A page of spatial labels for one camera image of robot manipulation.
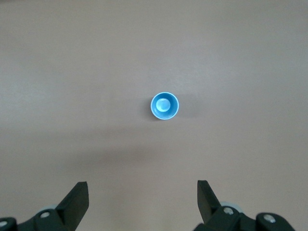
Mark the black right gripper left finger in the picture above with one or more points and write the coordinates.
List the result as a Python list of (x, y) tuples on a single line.
[(72, 204)]

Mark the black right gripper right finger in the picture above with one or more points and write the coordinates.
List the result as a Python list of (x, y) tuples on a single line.
[(209, 207)]

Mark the light blue plastic cup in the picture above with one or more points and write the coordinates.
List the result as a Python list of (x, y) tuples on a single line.
[(164, 106)]

